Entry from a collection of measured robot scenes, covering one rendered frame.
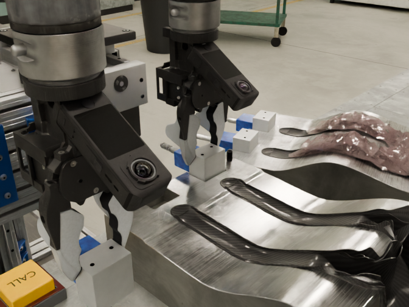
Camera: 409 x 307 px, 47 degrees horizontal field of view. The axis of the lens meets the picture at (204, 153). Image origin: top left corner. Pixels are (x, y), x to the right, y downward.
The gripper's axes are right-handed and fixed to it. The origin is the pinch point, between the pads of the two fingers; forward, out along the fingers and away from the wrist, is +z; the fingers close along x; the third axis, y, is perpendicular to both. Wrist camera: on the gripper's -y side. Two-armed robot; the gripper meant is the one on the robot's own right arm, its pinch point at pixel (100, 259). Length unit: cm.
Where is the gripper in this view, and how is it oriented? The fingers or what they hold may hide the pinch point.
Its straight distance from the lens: 52.9
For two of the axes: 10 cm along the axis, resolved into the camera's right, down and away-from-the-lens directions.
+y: -7.2, -3.2, 6.1
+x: -6.9, 3.3, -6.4
